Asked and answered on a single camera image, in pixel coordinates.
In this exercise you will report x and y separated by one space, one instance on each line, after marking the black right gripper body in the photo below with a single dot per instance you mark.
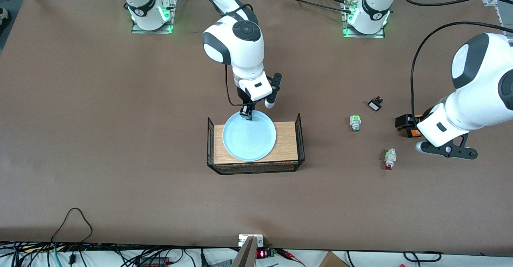
244 99

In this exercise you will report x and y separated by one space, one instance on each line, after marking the light blue round plate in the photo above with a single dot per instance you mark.
248 138

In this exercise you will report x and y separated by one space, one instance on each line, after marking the red push button switch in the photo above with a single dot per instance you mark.
390 158

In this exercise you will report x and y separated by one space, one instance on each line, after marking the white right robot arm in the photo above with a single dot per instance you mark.
240 46

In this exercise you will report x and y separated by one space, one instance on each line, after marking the black square push button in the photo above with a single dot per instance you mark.
375 105

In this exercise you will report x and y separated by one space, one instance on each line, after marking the red digit display module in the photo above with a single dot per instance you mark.
261 253

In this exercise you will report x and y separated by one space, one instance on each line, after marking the red black clip leads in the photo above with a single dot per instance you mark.
290 255

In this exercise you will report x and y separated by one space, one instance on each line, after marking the brown cardboard box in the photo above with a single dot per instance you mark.
332 260

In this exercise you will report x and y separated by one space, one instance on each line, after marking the orange button enclosure box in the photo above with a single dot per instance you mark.
412 133

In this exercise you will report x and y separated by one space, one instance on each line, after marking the green push button switch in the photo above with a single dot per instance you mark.
355 122

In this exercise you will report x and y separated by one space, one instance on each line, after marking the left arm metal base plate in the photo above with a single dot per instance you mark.
346 28

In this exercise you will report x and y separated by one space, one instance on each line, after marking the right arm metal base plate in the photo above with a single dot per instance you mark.
173 10

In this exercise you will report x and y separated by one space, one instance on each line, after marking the silver camera mount bracket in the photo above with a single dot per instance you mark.
246 245

